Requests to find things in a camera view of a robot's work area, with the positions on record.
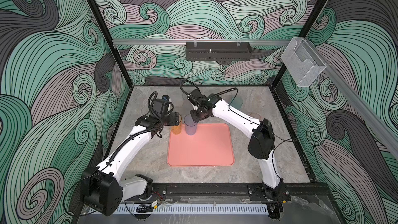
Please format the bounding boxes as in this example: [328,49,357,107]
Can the aluminium rail back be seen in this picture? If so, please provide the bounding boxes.
[113,38,290,46]

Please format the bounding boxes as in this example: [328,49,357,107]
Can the yellow plastic cup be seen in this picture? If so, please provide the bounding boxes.
[171,115,182,135]

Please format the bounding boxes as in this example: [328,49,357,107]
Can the black perforated wall shelf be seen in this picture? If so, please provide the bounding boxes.
[185,41,253,63]

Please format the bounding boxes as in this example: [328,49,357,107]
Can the blue plastic cup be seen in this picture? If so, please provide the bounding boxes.
[183,115,198,135]

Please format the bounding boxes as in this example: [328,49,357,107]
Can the aluminium rail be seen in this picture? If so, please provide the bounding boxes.
[324,65,398,158]
[113,38,290,46]

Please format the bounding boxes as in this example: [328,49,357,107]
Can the white slotted cable duct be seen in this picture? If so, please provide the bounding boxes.
[111,204,268,216]

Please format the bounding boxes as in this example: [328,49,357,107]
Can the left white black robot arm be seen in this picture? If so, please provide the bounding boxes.
[80,112,180,216]

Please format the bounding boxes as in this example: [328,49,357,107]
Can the clear acrylic wall holder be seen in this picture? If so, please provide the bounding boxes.
[281,37,326,88]

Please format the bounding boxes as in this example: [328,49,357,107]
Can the pink short cup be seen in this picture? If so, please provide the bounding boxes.
[249,113,262,120]

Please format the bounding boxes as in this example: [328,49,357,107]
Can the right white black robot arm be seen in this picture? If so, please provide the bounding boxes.
[188,96,283,192]

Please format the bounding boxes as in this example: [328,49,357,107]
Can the green plastic cup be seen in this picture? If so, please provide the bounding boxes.
[230,96,244,110]

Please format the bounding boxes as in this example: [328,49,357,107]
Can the aluminium rail right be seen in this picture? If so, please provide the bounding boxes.
[324,65,398,158]

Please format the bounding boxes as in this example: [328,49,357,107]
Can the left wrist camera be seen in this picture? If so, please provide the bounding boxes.
[149,95,174,118]

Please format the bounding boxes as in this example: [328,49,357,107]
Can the pink tray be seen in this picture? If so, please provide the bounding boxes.
[167,123,235,167]

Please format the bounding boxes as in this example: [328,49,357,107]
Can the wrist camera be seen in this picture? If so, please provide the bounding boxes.
[149,95,174,118]
[187,89,206,105]

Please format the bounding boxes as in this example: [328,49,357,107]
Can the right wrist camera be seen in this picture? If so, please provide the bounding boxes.
[187,89,206,105]

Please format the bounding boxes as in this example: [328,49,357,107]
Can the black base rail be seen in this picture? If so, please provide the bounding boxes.
[152,183,330,198]

